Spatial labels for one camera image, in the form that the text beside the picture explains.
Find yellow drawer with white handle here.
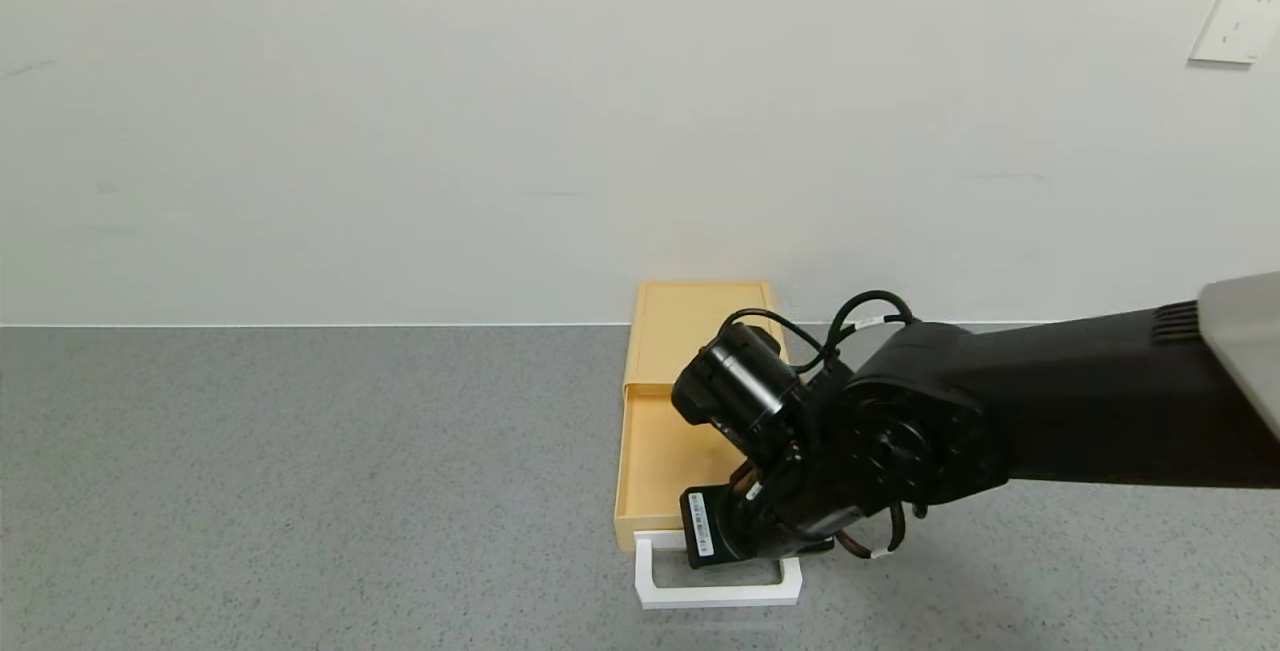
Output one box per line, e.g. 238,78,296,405
613,386,805,611

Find yellow drawer casing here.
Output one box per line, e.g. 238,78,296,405
622,280,793,402

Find black looped wrist cable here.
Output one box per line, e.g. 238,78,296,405
721,290,917,374

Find black cable bundle white bands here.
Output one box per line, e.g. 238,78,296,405
834,499,908,562

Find white wall socket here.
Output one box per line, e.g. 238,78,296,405
1188,0,1280,65

